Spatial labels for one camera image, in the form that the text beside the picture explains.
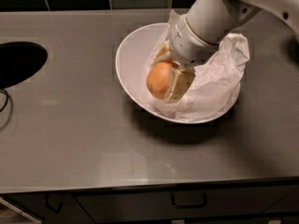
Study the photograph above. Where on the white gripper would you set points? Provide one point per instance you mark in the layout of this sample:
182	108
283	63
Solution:
186	43

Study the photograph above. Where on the orange fruit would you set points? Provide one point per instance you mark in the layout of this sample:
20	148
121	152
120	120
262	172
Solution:
158	78

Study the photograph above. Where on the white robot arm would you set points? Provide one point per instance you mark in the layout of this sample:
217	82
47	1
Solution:
212	20

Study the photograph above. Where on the white bowl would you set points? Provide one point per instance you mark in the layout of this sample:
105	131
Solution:
133	59

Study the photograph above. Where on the white crumpled paper towel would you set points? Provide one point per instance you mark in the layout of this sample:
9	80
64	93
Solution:
215	88

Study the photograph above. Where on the black oval object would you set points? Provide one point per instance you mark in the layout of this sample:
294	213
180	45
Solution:
19	61

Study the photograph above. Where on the dark drawer front with handle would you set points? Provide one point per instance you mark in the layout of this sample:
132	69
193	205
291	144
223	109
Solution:
180	203

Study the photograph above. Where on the dark cabinet door with handle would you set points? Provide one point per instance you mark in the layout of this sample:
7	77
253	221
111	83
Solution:
51	208

